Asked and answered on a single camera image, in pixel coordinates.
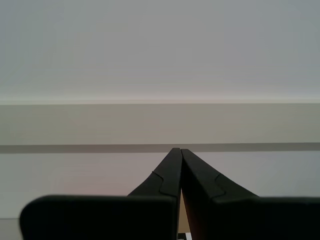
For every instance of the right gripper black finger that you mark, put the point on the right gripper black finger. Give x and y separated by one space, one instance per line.
100 217
250 220

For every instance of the grey wall trim strip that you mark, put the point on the grey wall trim strip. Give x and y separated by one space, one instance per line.
75 125

